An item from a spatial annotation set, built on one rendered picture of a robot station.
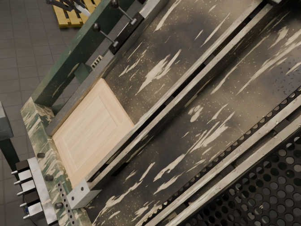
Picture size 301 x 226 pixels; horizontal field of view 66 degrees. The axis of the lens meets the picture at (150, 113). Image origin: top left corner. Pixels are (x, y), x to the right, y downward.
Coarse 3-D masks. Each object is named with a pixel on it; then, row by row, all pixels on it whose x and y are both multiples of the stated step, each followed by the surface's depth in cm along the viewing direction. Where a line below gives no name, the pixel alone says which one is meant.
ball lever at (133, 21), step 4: (112, 0) 91; (116, 0) 91; (112, 4) 91; (116, 4) 91; (112, 8) 93; (116, 8) 93; (120, 8) 93; (124, 12) 94; (128, 16) 95; (132, 20) 96; (136, 20) 96; (132, 24) 97
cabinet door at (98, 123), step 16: (96, 96) 106; (112, 96) 100; (80, 112) 110; (96, 112) 104; (112, 112) 99; (64, 128) 114; (80, 128) 108; (96, 128) 102; (112, 128) 97; (128, 128) 92; (64, 144) 111; (80, 144) 106; (96, 144) 100; (112, 144) 95; (64, 160) 109; (80, 160) 104; (96, 160) 98; (80, 176) 102
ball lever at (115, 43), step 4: (96, 24) 94; (92, 28) 95; (96, 28) 94; (100, 28) 95; (96, 32) 96; (100, 32) 97; (108, 36) 98; (112, 40) 99; (116, 40) 100; (116, 44) 100
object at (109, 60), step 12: (156, 0) 94; (168, 0) 96; (144, 12) 97; (156, 12) 97; (144, 24) 98; (132, 36) 99; (120, 48) 100; (108, 60) 103; (96, 72) 106; (108, 72) 107; (84, 84) 109; (72, 96) 112; (84, 96) 110; (72, 108) 111; (60, 120) 113; (48, 132) 116
